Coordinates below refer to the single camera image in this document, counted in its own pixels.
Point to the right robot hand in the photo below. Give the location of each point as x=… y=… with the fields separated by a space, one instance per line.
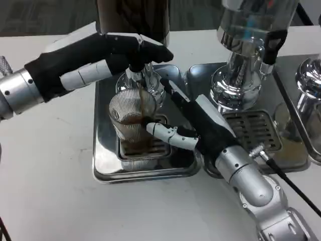
x=210 y=130

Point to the dark drink dispenser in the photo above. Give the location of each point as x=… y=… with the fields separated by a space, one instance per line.
x=133 y=15

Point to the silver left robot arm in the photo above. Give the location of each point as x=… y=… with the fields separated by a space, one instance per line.
x=17 y=93

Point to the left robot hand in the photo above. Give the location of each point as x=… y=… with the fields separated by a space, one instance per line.
x=82 y=55

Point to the black frame bar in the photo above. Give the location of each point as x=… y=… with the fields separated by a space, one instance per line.
x=304 y=11

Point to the steel drip tray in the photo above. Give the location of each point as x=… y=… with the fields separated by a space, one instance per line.
x=200 y=75
x=105 y=150
x=283 y=80

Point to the clear ribbed glass cup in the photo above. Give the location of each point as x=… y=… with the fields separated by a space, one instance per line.
x=123 y=110

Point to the clear drink dispenser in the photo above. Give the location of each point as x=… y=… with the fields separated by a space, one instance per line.
x=233 y=88

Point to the chrome dispenser stand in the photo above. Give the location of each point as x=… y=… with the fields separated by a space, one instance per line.
x=308 y=75

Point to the black dispenser tap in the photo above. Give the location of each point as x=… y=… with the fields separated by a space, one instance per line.
x=136 y=66
x=273 y=47

